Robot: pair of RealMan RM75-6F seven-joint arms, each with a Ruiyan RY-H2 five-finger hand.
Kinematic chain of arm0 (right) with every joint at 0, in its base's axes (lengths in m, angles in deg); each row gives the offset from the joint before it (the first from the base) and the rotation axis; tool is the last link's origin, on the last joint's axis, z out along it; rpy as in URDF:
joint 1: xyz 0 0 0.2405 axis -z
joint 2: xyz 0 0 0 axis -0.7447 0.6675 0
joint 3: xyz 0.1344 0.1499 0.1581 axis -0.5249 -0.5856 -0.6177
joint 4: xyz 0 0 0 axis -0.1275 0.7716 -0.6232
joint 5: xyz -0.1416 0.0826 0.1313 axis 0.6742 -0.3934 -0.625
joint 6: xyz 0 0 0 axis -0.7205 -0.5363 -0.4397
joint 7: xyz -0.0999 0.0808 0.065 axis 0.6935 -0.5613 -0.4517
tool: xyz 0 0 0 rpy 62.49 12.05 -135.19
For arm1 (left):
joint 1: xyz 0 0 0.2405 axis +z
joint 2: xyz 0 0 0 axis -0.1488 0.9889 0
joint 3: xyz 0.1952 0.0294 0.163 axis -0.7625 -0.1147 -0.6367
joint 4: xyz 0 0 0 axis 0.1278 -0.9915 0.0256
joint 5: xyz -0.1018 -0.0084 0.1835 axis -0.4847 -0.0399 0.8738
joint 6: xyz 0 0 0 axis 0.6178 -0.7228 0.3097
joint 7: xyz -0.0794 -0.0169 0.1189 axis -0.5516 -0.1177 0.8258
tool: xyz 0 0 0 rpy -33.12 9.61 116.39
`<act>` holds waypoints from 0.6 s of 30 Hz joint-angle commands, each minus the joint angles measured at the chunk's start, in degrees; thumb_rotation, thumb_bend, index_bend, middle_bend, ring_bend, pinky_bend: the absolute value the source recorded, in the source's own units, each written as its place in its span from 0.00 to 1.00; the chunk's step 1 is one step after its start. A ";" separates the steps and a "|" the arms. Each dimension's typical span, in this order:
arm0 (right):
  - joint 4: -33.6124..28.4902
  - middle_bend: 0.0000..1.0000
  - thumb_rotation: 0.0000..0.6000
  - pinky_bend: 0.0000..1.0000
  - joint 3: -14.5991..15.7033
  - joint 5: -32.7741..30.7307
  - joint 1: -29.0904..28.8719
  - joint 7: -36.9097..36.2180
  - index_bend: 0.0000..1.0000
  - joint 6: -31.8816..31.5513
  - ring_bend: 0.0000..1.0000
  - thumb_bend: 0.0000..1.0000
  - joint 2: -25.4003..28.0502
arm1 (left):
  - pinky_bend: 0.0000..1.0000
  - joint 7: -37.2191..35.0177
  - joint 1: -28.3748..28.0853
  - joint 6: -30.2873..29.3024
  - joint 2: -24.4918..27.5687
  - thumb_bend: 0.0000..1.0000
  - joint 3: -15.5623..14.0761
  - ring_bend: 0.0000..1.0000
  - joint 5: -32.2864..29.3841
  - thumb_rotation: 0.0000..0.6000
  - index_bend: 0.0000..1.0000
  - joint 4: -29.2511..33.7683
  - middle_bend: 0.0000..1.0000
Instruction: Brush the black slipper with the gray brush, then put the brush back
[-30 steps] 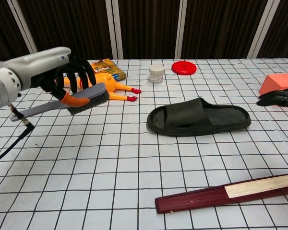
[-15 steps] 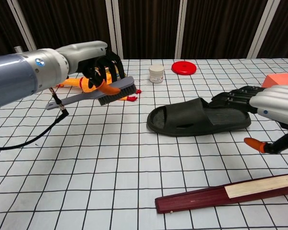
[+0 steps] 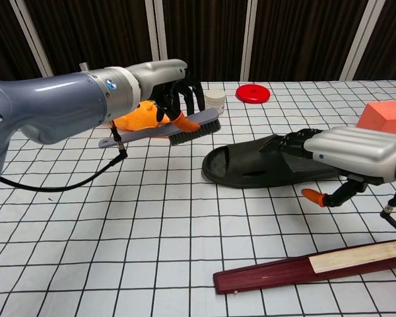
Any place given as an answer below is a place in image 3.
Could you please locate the black left hand cable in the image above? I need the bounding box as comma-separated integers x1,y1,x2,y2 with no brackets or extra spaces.
0,121,129,193

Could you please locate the grey scrubbing brush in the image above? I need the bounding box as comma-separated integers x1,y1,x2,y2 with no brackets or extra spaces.
98,108,222,149

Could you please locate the black right hand cable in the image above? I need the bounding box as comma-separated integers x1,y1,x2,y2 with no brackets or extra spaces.
379,183,396,238

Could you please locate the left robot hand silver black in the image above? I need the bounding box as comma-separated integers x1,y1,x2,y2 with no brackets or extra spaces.
128,58,206,133

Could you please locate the red round disc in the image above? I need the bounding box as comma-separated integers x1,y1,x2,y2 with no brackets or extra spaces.
235,84,271,105

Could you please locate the white partition frame post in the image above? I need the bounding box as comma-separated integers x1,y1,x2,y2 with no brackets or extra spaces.
9,0,57,79
240,0,263,82
145,0,171,65
341,0,383,81

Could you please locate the white checked tablecloth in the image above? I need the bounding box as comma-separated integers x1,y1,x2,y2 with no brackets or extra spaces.
0,79,396,317

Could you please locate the black rubber slipper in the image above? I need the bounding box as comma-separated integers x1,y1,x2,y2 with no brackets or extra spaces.
201,133,347,190

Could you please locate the orange foam cube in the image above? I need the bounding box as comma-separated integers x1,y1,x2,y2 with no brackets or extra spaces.
356,100,396,138

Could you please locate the folded dark red fan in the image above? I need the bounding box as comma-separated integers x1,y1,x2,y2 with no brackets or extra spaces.
213,238,396,296

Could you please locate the yellow rubber chicken toy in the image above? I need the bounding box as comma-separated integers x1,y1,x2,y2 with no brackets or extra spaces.
114,100,171,131

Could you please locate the small white jar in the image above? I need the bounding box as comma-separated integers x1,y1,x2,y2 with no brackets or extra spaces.
204,89,227,116

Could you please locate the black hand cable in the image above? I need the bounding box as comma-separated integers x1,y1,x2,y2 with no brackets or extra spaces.
379,183,396,238
0,121,129,193

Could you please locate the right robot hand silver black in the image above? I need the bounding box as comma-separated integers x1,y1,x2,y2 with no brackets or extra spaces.
259,127,396,209

